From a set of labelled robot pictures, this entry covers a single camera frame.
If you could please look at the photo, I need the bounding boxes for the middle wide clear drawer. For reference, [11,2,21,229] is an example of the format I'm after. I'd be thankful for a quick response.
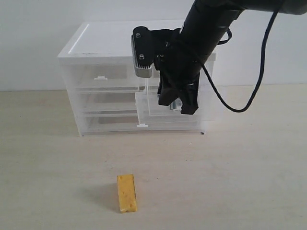
[77,92,137,113]

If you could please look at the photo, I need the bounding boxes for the wide clear drawer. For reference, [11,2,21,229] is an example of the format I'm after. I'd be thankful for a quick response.
[79,115,201,136]
[77,92,137,113]

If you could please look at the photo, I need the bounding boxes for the black camera cable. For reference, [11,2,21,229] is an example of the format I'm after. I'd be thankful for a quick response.
[199,9,279,113]

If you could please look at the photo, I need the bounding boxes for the white plastic drawer cabinet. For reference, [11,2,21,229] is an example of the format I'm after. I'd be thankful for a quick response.
[58,20,211,136]

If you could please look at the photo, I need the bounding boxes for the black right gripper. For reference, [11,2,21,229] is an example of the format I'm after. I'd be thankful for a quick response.
[150,28,201,115]

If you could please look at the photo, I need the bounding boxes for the white teal-labelled pill bottle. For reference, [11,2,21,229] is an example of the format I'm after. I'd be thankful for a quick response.
[169,98,182,111]

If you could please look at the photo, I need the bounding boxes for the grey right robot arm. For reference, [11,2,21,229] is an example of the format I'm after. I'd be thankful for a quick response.
[155,0,307,115]

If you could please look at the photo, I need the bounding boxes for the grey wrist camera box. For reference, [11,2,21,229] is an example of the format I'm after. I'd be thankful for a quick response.
[131,26,154,79]

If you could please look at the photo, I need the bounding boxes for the yellow cheese-like sponge block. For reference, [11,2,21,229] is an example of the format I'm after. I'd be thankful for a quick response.
[117,174,137,213]

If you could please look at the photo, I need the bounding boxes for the bottom wide clear drawer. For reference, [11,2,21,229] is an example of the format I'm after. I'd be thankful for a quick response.
[79,115,201,136]

